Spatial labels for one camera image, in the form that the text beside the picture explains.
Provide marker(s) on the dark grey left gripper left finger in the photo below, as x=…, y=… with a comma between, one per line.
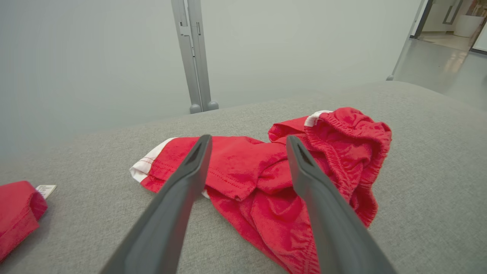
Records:
x=167, y=213

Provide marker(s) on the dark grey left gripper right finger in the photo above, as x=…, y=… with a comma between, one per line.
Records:
x=331, y=220

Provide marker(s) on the red shorts with white trim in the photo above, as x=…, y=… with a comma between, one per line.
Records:
x=247, y=171

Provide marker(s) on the red jersey with white sleeves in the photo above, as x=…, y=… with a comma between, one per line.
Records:
x=15, y=213

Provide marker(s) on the white round planter pot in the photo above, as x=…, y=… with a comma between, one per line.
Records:
x=468, y=26

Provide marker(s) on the grey double metal partition post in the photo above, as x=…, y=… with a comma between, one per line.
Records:
x=194, y=57

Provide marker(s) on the dark door frame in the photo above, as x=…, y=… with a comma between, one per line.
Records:
x=421, y=17

